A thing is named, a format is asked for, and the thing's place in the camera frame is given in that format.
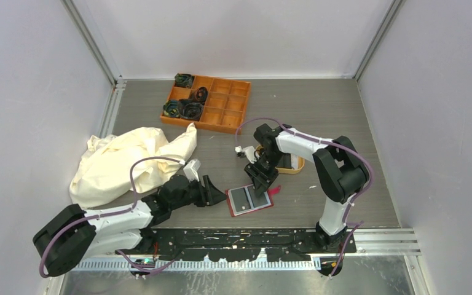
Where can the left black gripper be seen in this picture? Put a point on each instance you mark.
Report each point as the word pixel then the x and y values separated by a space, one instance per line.
pixel 209 194

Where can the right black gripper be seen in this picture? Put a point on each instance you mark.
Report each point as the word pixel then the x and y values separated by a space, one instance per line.
pixel 261 182

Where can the red card holder wallet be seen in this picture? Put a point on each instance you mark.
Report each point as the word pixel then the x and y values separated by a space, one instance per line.
pixel 271 193

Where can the tan oval tray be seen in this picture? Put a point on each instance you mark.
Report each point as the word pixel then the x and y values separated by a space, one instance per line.
pixel 289 164

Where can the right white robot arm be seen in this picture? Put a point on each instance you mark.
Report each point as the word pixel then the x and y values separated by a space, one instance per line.
pixel 341 171

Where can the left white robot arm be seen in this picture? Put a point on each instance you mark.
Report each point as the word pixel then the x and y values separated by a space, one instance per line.
pixel 76 234

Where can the black card in holder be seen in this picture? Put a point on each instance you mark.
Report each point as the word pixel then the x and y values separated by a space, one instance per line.
pixel 240 200

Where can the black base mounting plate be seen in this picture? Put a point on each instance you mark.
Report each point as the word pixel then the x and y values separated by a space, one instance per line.
pixel 235 245

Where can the orange compartment organizer tray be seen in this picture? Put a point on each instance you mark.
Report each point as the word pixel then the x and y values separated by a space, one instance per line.
pixel 225 108

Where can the large black rolled belt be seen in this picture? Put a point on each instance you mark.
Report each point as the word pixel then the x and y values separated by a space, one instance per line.
pixel 190 110

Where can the green rolled belt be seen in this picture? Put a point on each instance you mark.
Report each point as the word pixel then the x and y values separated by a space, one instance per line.
pixel 170 109

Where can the dark rolled belt middle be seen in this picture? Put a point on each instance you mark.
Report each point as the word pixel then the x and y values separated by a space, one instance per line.
pixel 199 95

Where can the dark rolled belt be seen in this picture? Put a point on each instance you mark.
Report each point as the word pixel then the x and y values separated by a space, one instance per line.
pixel 184 80
pixel 199 95

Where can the cream cloth bag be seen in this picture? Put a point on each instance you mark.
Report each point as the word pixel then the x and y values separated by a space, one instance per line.
pixel 141 159

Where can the dark rolled belt top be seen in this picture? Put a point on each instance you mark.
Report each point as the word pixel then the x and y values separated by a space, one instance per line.
pixel 184 80

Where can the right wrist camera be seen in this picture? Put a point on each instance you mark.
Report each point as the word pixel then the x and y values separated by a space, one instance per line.
pixel 248 152

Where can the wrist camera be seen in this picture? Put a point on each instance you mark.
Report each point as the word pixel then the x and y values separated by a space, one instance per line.
pixel 248 152
pixel 191 170

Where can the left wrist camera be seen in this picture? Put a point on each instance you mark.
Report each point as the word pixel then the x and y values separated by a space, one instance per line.
pixel 191 170

